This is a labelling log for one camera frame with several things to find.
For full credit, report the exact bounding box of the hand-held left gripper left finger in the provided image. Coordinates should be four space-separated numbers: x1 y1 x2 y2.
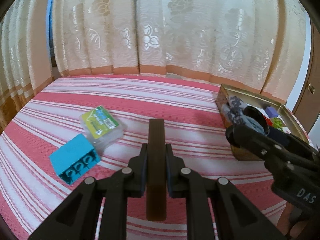
28 143 148 240

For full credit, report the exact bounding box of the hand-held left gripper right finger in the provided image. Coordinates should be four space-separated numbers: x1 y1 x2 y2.
165 144 288 240

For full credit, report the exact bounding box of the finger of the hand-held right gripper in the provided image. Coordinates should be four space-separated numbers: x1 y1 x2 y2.
225 124 271 160
244 106 270 137

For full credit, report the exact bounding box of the purple toy block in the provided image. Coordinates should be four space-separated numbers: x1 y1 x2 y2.
265 106 278 118

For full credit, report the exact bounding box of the gold metal tin box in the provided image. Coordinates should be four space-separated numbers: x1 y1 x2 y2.
215 84 312 161

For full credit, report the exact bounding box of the green toy block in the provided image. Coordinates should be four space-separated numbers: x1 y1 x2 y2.
271 117 286 128

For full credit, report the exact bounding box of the grey patterned cloth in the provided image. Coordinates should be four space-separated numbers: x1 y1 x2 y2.
221 95 266 135

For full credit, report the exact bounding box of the brown wooden block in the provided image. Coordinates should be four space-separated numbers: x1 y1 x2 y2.
145 119 168 222

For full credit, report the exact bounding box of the brown wooden door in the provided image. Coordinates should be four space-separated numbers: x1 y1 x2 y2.
291 17 320 136

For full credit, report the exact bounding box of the clear plastic case green label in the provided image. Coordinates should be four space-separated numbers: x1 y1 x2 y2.
79 106 127 153

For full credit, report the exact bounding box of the blue toy brick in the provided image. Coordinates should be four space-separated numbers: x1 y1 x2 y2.
48 133 101 186

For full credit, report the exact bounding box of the red striped tablecloth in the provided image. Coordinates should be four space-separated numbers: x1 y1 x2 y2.
0 73 310 240

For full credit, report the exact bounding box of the cream floral curtain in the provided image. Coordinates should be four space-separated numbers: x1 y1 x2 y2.
0 0 311 137

